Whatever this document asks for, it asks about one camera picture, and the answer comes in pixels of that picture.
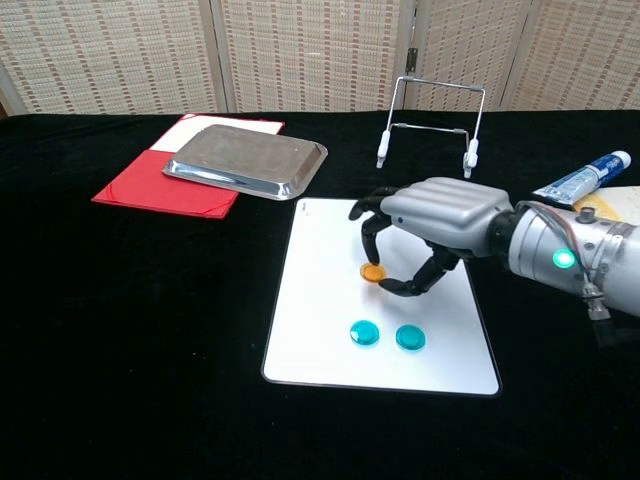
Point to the blue white toothpaste tube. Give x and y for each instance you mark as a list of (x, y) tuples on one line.
[(580, 180)]

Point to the red paper folder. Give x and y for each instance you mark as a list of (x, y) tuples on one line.
[(145, 185)]

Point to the metal screen hinge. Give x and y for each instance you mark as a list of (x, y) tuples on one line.
[(411, 58)]

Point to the stainless steel tray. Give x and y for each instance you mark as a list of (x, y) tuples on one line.
[(245, 160)]

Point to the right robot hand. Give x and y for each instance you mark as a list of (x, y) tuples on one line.
[(445, 215)]

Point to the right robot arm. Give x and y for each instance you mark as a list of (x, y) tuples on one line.
[(560, 245)]

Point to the black velvet tablecloth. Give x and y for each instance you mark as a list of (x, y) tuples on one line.
[(150, 325)]

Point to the yellow and white book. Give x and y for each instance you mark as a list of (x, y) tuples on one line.
[(615, 202)]

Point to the woven folding screen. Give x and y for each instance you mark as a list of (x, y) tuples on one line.
[(310, 55)]

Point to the teal round magnet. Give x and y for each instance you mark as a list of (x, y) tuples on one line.
[(364, 333), (410, 337)]

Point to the orange round magnet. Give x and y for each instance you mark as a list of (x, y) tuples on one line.
[(372, 273)]

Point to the white magnetic board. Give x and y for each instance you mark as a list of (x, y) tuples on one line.
[(320, 300)]

